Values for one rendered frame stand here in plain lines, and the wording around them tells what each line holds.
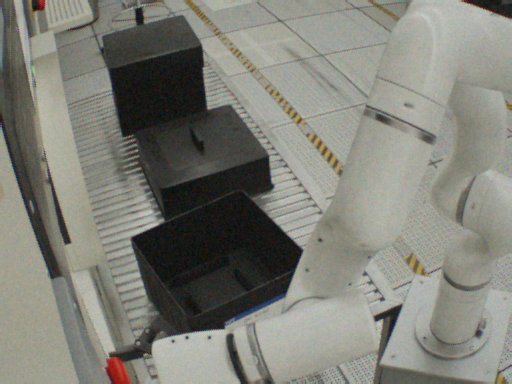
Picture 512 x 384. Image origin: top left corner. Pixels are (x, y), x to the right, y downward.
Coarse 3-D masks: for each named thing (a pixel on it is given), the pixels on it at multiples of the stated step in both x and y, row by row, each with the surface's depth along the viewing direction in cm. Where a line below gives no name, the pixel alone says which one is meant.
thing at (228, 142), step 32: (160, 128) 186; (192, 128) 179; (224, 128) 183; (160, 160) 174; (192, 160) 173; (224, 160) 172; (256, 160) 172; (160, 192) 167; (192, 192) 169; (224, 192) 173; (256, 192) 177
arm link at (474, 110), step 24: (432, 0) 82; (456, 0) 82; (456, 96) 89; (480, 96) 89; (456, 120) 93; (480, 120) 90; (504, 120) 91; (456, 144) 99; (480, 144) 94; (504, 144) 96; (456, 168) 103; (480, 168) 99; (432, 192) 113; (456, 192) 109; (456, 216) 112
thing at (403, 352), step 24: (432, 288) 146; (408, 312) 141; (504, 312) 136; (408, 336) 135; (504, 336) 131; (384, 360) 131; (408, 360) 130; (432, 360) 129; (456, 360) 128; (480, 360) 127
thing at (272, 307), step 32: (160, 224) 144; (192, 224) 149; (224, 224) 154; (256, 224) 151; (160, 256) 149; (192, 256) 154; (224, 256) 155; (256, 256) 158; (288, 256) 142; (160, 288) 133; (192, 288) 152; (224, 288) 151; (256, 288) 128; (192, 320) 123; (224, 320) 128; (256, 320) 133
